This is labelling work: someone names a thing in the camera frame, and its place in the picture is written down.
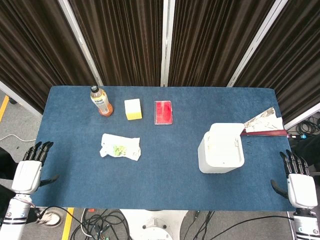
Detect black cable bundle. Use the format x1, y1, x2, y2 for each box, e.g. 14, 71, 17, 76
71, 208, 131, 240

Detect white square container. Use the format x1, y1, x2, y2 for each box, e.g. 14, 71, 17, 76
197, 122, 246, 174

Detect red transparent plastic case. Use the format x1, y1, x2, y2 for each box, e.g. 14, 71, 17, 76
153, 100, 174, 126

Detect white and yellow box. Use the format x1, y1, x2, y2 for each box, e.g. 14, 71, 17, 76
124, 98, 144, 121

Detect crumpled white snack bag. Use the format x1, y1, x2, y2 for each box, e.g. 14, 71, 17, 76
99, 133, 142, 162

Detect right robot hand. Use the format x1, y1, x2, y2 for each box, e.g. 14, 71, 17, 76
270, 149, 319, 210

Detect coiled black cables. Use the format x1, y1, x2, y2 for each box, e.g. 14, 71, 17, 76
294, 115, 320, 137

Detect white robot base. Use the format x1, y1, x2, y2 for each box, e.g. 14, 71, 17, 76
118, 209, 189, 240

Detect white floor cable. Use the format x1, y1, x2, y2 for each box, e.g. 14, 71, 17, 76
0, 134, 37, 143

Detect folding paper fan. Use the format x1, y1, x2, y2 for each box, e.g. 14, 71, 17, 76
240, 106, 288, 138

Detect amber drink bottle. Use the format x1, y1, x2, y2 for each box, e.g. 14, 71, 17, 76
89, 85, 114, 117

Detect blue table cloth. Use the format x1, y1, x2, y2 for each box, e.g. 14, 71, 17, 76
29, 85, 300, 212

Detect white sneaker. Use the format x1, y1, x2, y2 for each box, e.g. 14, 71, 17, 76
35, 210, 61, 227

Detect brown curtain partition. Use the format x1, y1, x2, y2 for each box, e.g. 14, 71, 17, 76
0, 0, 320, 125

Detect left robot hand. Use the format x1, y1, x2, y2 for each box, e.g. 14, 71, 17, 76
11, 141, 60, 195

